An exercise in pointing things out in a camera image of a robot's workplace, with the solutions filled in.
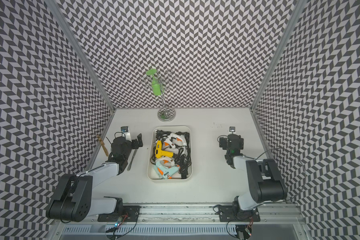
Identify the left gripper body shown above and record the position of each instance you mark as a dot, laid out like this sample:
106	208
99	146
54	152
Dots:
133	145

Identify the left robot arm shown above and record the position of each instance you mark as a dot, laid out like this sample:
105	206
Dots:
73	200

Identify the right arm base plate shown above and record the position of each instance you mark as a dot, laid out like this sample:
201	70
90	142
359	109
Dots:
229	213

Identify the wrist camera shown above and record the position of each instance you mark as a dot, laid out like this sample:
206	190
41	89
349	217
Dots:
232	130
126	133

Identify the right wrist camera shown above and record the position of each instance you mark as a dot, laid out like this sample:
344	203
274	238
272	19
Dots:
232	130

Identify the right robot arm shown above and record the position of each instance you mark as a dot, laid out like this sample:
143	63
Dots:
264	180

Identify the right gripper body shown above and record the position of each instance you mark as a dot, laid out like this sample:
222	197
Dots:
223	141

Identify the cream plastic storage box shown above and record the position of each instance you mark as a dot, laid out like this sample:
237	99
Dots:
169	154

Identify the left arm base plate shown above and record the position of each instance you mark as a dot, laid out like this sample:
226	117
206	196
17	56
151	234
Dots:
131	213

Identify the chrome hook stand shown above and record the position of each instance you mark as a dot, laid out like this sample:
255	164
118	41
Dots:
165	113

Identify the wooden stick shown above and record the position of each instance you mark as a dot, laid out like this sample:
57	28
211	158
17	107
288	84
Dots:
101	141

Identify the green spray bottle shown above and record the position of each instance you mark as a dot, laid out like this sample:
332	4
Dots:
155	83

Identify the light blue hot glue gun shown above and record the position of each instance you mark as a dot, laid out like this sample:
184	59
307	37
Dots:
155	170

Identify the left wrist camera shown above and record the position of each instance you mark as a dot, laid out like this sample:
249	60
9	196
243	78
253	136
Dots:
126	133

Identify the aluminium front rail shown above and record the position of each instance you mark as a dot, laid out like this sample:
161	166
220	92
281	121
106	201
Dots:
271	213

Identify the yellow hot glue gun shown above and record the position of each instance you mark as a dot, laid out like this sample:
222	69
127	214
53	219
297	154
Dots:
159	152

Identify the metal knife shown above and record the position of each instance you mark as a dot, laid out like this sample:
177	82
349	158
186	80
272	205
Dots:
132	159

